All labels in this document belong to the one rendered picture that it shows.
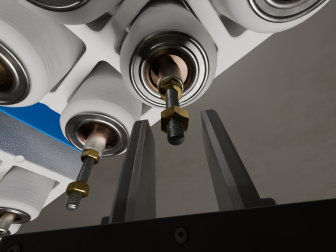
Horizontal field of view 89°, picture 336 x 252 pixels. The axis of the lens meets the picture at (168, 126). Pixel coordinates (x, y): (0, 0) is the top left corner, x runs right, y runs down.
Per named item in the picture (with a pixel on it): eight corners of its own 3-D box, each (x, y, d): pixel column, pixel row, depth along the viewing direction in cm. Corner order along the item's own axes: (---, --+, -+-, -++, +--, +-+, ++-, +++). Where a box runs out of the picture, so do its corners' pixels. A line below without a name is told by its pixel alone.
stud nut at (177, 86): (180, 98, 15) (181, 104, 14) (160, 99, 15) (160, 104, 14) (181, 77, 13) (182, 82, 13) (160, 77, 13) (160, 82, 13)
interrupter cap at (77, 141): (105, 99, 18) (104, 103, 18) (140, 143, 23) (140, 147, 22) (52, 123, 20) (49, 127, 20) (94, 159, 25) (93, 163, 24)
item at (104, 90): (130, 40, 31) (107, 89, 17) (154, 84, 37) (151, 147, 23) (87, 62, 33) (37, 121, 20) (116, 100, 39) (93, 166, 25)
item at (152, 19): (194, 51, 33) (220, 104, 19) (146, 62, 34) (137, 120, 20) (187, -13, 26) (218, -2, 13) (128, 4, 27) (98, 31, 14)
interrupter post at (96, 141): (101, 124, 21) (93, 144, 18) (113, 137, 22) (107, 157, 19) (85, 130, 21) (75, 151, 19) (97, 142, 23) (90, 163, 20)
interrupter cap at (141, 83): (210, 96, 19) (211, 100, 18) (143, 110, 19) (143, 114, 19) (205, 17, 14) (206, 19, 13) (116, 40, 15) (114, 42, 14)
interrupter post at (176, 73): (183, 80, 17) (187, 97, 15) (160, 85, 18) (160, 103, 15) (179, 56, 16) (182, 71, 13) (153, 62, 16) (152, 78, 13)
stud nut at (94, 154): (93, 147, 18) (91, 153, 18) (103, 156, 19) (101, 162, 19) (79, 152, 19) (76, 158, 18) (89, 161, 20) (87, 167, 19)
